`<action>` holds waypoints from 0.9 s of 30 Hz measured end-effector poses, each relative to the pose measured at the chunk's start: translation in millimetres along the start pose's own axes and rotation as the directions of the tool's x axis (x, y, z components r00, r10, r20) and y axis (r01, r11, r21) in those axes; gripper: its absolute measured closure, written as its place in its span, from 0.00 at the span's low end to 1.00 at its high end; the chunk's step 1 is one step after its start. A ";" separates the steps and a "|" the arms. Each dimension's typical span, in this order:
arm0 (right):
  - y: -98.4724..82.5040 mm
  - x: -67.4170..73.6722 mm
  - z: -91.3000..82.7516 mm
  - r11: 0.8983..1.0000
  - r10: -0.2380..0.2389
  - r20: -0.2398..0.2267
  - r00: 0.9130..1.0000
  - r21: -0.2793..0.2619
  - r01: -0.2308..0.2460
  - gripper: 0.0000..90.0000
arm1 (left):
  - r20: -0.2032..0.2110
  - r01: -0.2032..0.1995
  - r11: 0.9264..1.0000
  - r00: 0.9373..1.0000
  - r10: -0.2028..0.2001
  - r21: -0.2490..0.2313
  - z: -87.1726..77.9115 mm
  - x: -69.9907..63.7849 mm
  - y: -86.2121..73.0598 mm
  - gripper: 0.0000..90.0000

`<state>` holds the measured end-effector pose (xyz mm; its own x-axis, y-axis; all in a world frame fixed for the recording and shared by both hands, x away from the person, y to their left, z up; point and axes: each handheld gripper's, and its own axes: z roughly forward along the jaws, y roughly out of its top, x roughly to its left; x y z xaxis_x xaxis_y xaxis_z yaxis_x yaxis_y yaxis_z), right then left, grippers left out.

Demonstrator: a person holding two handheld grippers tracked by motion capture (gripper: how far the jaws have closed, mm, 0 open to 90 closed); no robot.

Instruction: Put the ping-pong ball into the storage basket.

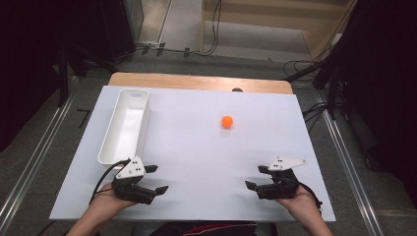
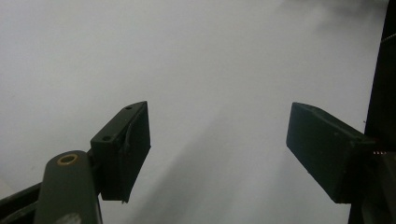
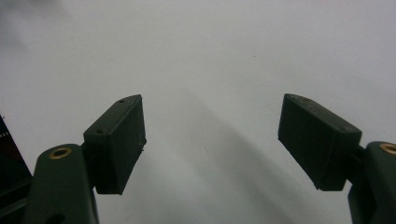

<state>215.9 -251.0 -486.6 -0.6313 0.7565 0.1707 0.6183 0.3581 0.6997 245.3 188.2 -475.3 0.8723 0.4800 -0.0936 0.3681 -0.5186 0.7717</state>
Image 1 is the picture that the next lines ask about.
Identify white board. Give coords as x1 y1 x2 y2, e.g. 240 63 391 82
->
48 86 336 222

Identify person's right hand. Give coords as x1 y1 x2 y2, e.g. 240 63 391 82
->
274 186 318 214

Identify hanging black cable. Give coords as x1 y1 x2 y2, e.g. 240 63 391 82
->
200 0 223 57

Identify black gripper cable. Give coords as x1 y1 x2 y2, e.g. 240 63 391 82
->
89 158 132 205
297 182 324 210

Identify black floor cables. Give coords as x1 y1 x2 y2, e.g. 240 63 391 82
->
302 100 338 134
114 41 203 62

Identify black metal stand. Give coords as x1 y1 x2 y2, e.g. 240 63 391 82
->
57 42 119 108

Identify white plastic bin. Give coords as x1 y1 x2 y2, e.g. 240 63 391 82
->
97 88 151 166

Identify dark cabinet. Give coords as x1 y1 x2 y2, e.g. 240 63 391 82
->
97 0 146 63

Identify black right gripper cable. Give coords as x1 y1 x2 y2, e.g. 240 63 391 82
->
297 182 324 210

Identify wooden platform step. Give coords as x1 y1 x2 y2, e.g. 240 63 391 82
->
200 0 358 61

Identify person's dark red clothing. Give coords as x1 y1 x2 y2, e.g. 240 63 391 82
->
131 220 260 236

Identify wooden table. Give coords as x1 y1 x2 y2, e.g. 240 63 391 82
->
107 72 294 95

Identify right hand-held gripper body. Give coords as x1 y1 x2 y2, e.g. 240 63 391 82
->
257 156 308 201

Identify metal floor rail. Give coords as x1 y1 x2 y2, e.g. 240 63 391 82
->
314 88 386 236
0 77 81 227

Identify black curtain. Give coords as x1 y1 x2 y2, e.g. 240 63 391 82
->
0 0 109 153
328 0 417 210

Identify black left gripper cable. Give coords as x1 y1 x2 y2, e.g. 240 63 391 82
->
89 158 132 205

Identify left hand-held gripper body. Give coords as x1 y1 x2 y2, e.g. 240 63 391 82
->
111 155 157 205

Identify person's left hand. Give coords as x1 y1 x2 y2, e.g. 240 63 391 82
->
89 183 137 215

